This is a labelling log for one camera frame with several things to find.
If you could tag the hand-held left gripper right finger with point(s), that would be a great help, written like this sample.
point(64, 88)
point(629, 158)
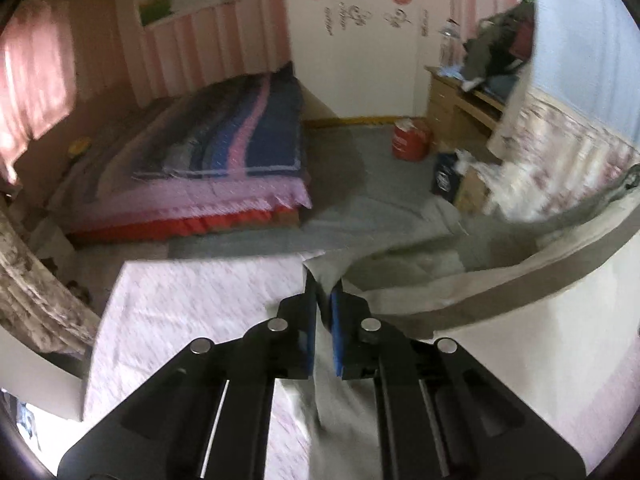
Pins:
point(336, 340)

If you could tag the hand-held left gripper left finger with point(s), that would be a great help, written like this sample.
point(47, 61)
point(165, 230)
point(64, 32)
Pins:
point(312, 335)

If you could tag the olive and white jacket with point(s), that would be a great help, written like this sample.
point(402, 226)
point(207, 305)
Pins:
point(480, 305)

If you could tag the pile of clothes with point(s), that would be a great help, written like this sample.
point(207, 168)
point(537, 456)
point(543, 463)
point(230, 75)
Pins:
point(495, 45)

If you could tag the pink floral tablecloth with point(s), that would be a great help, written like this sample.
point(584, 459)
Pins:
point(200, 300)

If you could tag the lilac bed sheet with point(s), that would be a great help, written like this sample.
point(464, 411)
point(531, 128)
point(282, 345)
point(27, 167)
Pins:
point(200, 200)

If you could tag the dark blue box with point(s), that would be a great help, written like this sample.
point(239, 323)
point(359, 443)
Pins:
point(446, 177)

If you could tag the cardboard box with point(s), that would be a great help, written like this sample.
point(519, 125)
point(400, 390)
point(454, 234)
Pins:
point(472, 192)

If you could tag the red bucket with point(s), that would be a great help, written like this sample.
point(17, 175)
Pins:
point(411, 141)

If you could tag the striped blue pink blanket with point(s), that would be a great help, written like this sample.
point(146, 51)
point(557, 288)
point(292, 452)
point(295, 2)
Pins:
point(240, 130)

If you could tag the wooden desk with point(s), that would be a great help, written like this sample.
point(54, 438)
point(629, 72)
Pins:
point(450, 105)

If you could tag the blue floral curtain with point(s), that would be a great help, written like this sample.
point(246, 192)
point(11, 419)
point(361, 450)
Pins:
point(40, 290)
point(575, 135)

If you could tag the white wardrobe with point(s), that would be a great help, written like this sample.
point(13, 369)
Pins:
point(360, 60)

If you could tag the small yellow object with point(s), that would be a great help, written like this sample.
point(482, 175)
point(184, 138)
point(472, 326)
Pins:
point(80, 147)

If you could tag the clear plastic bottle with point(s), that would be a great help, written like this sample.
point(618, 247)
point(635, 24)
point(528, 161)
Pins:
point(447, 45)

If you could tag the pink window curtain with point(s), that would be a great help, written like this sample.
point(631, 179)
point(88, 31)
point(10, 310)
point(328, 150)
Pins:
point(35, 90)

